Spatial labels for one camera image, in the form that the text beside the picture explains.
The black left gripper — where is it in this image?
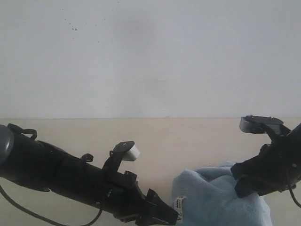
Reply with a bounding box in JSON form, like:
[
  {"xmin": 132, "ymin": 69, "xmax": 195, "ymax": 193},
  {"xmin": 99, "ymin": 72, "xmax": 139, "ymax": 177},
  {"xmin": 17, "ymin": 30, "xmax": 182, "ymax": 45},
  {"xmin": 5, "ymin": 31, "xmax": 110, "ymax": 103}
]
[{"xmin": 94, "ymin": 172, "xmax": 178, "ymax": 226}]

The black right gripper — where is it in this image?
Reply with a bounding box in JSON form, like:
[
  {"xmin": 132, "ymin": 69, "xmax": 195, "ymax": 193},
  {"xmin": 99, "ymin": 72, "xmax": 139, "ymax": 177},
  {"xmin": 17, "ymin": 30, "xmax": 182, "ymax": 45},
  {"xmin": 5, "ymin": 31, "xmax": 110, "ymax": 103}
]
[{"xmin": 230, "ymin": 144, "xmax": 301, "ymax": 197}]

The light blue fleece towel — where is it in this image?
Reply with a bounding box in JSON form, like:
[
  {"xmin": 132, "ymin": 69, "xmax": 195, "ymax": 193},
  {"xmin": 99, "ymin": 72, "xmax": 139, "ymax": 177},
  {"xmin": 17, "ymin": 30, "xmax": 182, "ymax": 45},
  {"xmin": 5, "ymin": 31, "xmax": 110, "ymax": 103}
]
[{"xmin": 171, "ymin": 162, "xmax": 272, "ymax": 226}]

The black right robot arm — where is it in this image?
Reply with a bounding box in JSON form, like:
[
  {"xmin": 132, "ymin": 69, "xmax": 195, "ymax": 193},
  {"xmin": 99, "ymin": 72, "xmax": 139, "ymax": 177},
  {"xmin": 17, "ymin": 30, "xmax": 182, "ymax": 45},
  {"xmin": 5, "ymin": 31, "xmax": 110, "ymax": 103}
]
[{"xmin": 231, "ymin": 123, "xmax": 301, "ymax": 198}]

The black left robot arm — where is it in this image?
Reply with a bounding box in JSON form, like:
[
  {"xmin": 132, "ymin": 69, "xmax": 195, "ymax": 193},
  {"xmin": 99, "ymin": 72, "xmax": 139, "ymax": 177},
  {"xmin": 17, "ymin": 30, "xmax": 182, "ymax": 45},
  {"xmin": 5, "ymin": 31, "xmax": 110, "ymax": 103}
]
[{"xmin": 0, "ymin": 124, "xmax": 178, "ymax": 226}]

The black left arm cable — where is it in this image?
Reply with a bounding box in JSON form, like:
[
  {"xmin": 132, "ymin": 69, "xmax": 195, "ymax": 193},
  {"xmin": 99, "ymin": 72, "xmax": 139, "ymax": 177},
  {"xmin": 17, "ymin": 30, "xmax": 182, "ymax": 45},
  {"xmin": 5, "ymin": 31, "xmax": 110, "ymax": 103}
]
[{"xmin": 0, "ymin": 183, "xmax": 103, "ymax": 226}]

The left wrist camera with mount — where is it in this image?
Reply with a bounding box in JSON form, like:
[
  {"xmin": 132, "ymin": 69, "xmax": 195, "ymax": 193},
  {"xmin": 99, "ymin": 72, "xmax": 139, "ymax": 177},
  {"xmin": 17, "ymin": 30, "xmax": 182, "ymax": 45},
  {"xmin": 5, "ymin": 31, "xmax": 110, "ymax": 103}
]
[{"xmin": 102, "ymin": 141, "xmax": 140, "ymax": 177}]

